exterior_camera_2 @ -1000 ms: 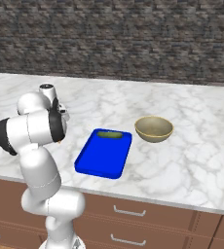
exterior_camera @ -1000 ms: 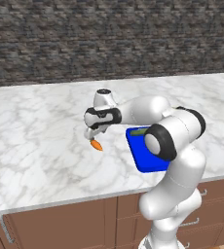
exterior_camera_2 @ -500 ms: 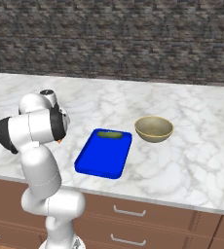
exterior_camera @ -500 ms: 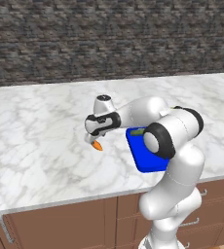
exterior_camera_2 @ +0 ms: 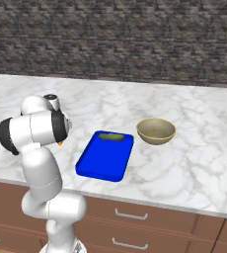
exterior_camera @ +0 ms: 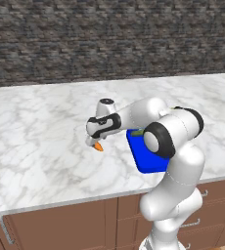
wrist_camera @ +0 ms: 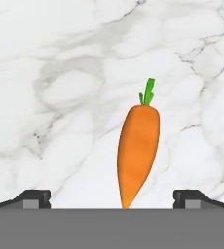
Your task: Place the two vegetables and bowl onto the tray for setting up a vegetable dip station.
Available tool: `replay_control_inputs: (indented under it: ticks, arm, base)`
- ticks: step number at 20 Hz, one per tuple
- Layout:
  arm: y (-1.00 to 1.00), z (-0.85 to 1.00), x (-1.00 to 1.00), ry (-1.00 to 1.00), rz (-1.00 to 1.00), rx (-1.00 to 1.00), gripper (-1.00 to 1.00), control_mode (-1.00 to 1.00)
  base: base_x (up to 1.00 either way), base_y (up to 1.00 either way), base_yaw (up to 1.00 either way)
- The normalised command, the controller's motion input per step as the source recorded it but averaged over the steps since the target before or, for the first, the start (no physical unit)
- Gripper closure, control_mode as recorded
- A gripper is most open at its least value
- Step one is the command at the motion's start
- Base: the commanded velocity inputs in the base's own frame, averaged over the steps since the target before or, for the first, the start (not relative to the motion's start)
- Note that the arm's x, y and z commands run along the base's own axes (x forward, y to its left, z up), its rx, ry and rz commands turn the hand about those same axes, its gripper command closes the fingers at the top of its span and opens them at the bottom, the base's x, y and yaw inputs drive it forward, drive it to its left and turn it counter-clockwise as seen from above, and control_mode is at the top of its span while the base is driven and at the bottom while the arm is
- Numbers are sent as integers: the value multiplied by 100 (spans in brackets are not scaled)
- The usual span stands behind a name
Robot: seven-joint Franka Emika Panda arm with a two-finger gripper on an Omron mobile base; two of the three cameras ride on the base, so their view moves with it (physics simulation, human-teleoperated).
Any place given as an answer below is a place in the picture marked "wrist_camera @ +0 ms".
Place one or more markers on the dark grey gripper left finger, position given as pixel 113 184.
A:
pixel 36 196

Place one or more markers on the orange carrot with green top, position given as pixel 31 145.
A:
pixel 137 149

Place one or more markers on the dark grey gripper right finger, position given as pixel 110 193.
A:
pixel 188 196

